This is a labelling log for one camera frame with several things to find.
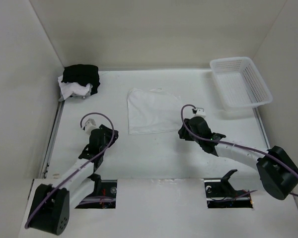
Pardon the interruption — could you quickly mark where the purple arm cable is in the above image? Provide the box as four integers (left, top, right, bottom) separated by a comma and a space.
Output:
24, 113, 115, 229
180, 104, 298, 200

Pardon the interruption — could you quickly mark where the black tank top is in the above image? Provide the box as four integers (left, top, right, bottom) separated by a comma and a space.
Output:
62, 64, 100, 95

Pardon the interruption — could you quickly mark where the white garment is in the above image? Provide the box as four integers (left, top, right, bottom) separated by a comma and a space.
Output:
127, 88, 182, 135

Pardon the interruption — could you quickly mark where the white tank top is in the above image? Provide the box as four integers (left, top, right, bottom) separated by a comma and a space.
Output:
58, 75, 93, 102

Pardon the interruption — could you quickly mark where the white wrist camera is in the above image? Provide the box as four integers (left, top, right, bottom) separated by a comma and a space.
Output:
192, 107, 206, 118
83, 119, 97, 135

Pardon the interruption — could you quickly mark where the white plastic laundry basket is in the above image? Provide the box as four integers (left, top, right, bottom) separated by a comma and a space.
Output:
210, 57, 273, 111

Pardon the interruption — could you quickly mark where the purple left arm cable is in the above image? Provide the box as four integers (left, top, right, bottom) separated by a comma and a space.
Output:
24, 113, 115, 229

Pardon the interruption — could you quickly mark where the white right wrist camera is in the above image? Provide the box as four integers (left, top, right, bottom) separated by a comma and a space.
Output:
192, 107, 206, 118

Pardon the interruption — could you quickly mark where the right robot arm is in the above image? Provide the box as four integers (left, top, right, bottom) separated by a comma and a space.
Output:
178, 116, 298, 200

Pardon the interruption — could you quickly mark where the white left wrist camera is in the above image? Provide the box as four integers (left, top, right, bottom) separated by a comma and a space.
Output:
83, 119, 97, 135

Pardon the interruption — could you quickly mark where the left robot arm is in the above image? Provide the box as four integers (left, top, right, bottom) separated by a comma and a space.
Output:
24, 124, 119, 236

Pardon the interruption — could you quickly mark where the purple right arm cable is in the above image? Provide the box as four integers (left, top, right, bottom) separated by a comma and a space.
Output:
180, 104, 298, 200

